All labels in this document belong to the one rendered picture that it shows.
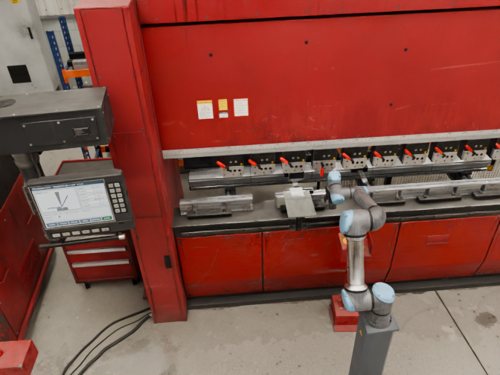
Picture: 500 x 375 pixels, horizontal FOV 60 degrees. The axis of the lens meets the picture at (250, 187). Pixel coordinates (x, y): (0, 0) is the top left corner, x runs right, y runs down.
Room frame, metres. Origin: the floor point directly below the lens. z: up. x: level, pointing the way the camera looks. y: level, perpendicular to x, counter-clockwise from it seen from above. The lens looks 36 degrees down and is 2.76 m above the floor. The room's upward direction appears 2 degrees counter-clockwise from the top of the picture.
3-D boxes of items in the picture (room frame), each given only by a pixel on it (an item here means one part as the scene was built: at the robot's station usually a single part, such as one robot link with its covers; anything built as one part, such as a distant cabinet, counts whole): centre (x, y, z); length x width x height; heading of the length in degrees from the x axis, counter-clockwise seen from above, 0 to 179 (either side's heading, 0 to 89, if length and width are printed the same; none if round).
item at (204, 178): (2.71, -0.70, 0.93); 2.30 x 0.14 x 0.10; 93
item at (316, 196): (2.39, -0.37, 0.92); 0.39 x 0.06 x 0.10; 93
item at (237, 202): (2.36, 0.24, 0.92); 0.50 x 0.06 x 0.10; 93
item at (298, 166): (2.38, -0.29, 1.26); 0.15 x 0.09 x 0.17; 93
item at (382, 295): (1.49, -0.67, 0.94); 0.13 x 0.12 x 0.14; 93
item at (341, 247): (2.10, -0.68, 0.75); 0.20 x 0.16 x 0.18; 88
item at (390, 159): (2.41, -0.89, 1.26); 0.15 x 0.09 x 0.17; 93
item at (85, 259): (2.66, 1.20, 0.50); 0.50 x 0.50 x 1.00; 3
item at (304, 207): (2.24, -0.32, 1.00); 0.26 x 0.18 x 0.01; 3
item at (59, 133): (1.86, 0.92, 1.53); 0.51 x 0.25 x 0.85; 98
